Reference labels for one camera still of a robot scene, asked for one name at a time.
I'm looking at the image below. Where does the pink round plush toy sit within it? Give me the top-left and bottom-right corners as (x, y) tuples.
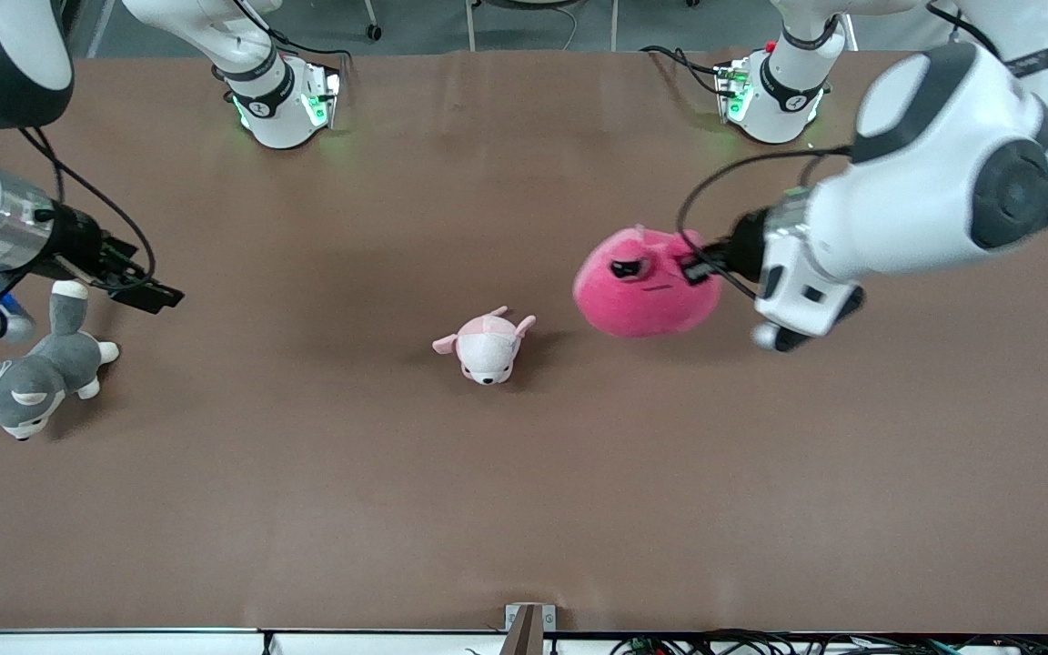
(572, 224), (726, 340)

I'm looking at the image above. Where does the grey husky plush toy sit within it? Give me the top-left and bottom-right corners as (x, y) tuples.
(0, 279), (121, 442)

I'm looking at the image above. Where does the white and pink puppy plush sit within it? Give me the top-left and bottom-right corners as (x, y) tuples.
(432, 307), (538, 387)

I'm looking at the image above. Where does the black left arm base cable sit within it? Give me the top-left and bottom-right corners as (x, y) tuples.
(640, 44), (736, 99)

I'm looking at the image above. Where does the black arm base cable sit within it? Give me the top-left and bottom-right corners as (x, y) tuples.
(640, 44), (736, 99)
(224, 0), (351, 88)

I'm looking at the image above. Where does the black right arm base cable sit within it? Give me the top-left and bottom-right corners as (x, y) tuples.
(224, 0), (351, 88)

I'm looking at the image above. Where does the silver mount bracket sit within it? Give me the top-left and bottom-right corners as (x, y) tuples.
(505, 602), (558, 633)

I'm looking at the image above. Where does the black cable bundle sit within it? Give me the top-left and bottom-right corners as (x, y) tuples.
(609, 628), (1048, 655)

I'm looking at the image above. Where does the grey camera post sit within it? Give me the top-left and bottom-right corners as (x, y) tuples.
(498, 605), (545, 655)

